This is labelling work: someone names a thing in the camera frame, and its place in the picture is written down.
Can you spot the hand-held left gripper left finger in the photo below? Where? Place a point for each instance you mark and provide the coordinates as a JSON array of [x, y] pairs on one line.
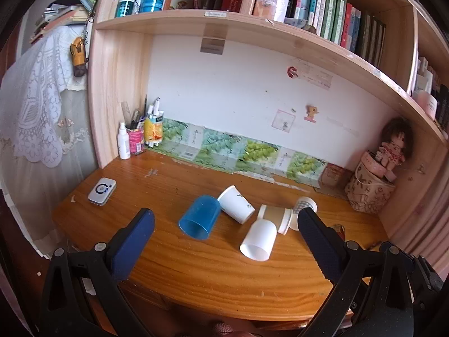
[[135, 244]]

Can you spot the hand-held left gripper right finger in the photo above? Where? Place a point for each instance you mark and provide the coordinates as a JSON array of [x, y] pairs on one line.
[[321, 244]]

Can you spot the checkered paper cup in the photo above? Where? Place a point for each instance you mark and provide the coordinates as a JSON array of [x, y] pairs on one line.
[[304, 203]]

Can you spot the paper cup with brown sleeve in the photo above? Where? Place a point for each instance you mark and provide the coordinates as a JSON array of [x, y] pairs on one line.
[[275, 216]]

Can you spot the plain white paper cup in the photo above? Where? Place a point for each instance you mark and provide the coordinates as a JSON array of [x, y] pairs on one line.
[[259, 237]]

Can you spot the blue plastic cup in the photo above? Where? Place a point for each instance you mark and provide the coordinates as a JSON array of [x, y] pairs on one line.
[[201, 217]]

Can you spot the white paper cup with print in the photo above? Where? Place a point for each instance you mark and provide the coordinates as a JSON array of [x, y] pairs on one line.
[[235, 202]]

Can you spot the white remote device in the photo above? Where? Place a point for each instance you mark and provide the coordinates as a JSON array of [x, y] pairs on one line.
[[101, 190]]

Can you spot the brown printed carton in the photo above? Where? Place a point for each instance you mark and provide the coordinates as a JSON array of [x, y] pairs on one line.
[[334, 176]]

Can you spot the beige patterned basket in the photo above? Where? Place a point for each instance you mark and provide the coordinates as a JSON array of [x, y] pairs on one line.
[[368, 191]]

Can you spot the pink round box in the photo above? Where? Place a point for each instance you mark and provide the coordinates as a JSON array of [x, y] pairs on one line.
[[371, 163]]

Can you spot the white spray bottle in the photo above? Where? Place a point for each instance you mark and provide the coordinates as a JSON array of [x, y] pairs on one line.
[[123, 145]]

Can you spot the pink pen holder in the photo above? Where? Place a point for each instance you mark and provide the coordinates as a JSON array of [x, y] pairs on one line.
[[136, 142]]

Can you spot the row of green printed cartons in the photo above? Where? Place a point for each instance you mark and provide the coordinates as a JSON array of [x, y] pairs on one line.
[[256, 152]]

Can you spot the orange printed carton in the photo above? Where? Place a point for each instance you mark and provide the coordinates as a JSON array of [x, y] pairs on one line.
[[153, 132]]

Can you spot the brown-haired doll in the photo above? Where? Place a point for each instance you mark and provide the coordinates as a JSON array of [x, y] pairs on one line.
[[396, 140]]

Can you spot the clear plastic ruler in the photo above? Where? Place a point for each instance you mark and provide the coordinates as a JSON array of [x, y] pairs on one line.
[[126, 112]]

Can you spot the thin black pen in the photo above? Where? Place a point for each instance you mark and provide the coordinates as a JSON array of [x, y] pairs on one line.
[[145, 105]]

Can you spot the white marker pen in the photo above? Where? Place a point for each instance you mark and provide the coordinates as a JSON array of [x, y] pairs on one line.
[[156, 106]]

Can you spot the wooden bookshelf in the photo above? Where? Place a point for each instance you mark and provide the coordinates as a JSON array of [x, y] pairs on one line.
[[115, 77]]

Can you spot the white lace cloth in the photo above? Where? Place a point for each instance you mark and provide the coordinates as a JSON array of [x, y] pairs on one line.
[[38, 98]]

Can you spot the row of cosmetic boxes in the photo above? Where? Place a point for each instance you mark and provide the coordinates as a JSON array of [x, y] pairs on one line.
[[433, 84]]

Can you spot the row of green-spined books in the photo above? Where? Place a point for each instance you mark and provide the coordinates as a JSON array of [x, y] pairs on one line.
[[333, 17]]

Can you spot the stack of books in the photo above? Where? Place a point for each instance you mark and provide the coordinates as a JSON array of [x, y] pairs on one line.
[[59, 17]]

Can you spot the teal bottle with white cap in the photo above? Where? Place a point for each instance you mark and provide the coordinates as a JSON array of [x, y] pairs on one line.
[[124, 3]]

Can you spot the blue jar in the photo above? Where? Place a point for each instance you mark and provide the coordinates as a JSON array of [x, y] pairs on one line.
[[152, 3]]

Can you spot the cartoon wall sticker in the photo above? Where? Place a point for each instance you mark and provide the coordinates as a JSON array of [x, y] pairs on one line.
[[311, 113]]

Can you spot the red wall sticker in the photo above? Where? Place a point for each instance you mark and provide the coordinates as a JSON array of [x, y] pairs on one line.
[[292, 72]]

